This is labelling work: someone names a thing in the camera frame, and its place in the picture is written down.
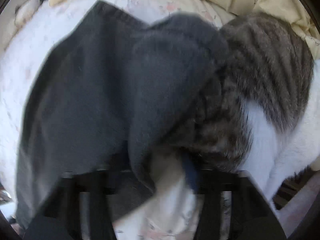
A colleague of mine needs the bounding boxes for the dark grey pants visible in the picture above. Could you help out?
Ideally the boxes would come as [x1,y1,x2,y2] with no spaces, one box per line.
[16,1,228,228]

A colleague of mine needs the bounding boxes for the white floral bed sheet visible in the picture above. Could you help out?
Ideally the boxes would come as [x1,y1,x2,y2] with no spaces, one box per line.
[1,0,224,239]

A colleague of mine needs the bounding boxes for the grey tabby white cat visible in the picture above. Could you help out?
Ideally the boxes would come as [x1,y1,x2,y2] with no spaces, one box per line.
[168,12,319,201]

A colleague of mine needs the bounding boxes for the cream fleece pillow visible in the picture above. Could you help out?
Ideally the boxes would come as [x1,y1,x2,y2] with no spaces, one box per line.
[14,0,41,28]

